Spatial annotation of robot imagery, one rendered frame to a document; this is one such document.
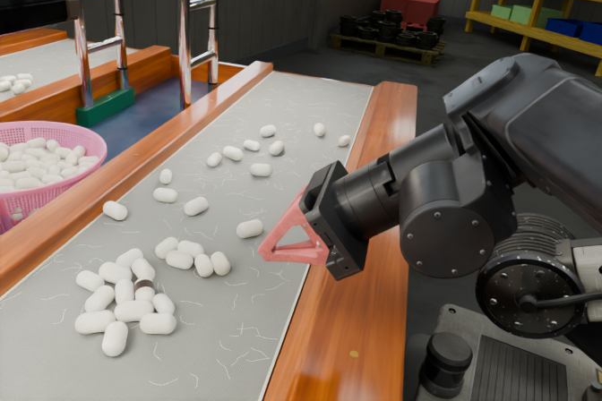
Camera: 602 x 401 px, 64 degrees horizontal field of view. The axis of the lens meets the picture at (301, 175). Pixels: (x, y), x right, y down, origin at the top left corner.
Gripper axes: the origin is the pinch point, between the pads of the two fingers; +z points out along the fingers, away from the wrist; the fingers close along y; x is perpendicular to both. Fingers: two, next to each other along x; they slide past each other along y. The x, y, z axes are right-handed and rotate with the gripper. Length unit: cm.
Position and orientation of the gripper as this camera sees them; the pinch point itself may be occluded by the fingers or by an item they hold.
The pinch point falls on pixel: (268, 251)
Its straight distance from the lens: 45.7
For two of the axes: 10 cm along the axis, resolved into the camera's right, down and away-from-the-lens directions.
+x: 5.6, 7.9, 2.3
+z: -7.9, 4.5, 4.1
